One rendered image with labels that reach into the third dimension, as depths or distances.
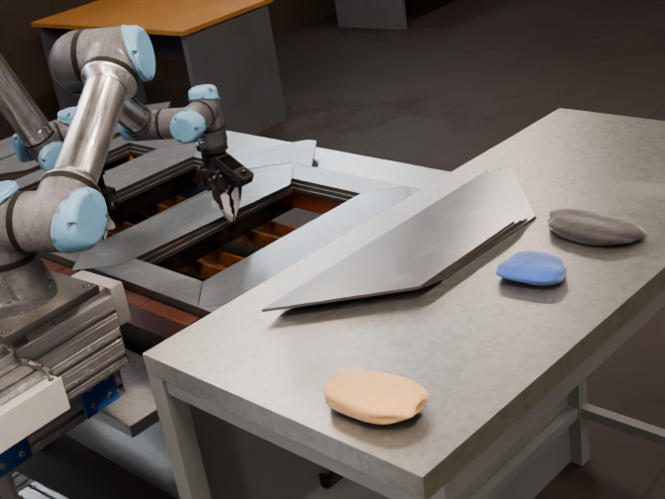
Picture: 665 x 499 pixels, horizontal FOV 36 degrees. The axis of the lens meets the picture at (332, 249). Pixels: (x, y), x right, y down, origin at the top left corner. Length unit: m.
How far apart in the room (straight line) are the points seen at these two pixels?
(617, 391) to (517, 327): 1.73
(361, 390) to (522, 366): 0.25
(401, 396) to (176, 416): 0.49
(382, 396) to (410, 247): 0.50
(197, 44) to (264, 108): 0.66
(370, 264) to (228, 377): 0.37
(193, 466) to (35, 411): 0.31
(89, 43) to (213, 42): 3.62
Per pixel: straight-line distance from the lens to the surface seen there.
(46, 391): 1.95
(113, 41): 2.16
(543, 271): 1.75
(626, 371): 3.46
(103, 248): 2.72
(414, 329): 1.67
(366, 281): 1.79
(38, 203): 1.94
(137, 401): 2.35
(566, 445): 3.03
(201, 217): 2.77
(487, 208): 2.01
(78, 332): 2.14
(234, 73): 5.90
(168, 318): 2.34
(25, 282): 2.03
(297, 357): 1.64
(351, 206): 2.67
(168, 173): 3.19
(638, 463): 3.08
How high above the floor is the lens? 1.89
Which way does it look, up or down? 25 degrees down
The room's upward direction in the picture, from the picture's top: 9 degrees counter-clockwise
